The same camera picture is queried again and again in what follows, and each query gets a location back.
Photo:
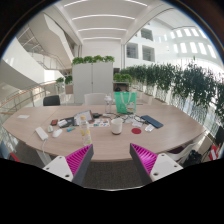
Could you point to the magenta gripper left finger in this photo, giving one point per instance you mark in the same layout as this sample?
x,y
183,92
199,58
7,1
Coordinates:
x,y
72,167

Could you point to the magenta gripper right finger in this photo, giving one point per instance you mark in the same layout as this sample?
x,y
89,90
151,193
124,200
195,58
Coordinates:
x,y
151,166

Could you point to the clear plastic water bottle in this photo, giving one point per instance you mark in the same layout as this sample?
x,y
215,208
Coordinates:
x,y
85,131

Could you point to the white chair right side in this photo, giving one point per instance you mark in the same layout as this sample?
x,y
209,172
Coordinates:
x,y
182,155

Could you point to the white computer mouse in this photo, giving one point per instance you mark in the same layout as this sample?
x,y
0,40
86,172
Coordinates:
x,y
56,133

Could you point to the small white card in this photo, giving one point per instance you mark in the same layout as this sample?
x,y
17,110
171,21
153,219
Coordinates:
x,y
149,128

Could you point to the red round coaster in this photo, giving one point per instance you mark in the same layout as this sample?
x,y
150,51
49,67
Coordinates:
x,y
136,130

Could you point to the dark blue notebook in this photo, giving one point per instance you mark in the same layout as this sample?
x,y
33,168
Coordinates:
x,y
152,121

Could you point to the white power adapter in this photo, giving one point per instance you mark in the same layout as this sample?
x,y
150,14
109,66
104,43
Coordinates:
x,y
42,134

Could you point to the white paper cup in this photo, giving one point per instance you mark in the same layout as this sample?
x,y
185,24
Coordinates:
x,y
116,125

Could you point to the black eyeglasses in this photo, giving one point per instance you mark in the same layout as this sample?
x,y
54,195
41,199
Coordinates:
x,y
130,118

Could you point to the green tote bag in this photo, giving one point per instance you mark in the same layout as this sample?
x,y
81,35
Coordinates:
x,y
125,102

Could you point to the black office chair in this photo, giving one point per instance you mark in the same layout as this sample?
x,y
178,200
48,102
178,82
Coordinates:
x,y
51,100

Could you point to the white chair behind table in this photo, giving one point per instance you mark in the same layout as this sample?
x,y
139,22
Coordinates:
x,y
94,99

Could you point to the white paper sheet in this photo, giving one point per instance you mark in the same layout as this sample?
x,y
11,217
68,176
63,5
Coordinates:
x,y
23,116

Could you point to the clear glass bottle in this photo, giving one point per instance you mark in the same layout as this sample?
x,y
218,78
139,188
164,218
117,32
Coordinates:
x,y
108,103

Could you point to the white cabinet with plants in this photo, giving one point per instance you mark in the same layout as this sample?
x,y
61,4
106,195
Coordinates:
x,y
92,74

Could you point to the green hedge planter row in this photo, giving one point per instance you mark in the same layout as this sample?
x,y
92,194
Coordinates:
x,y
191,82

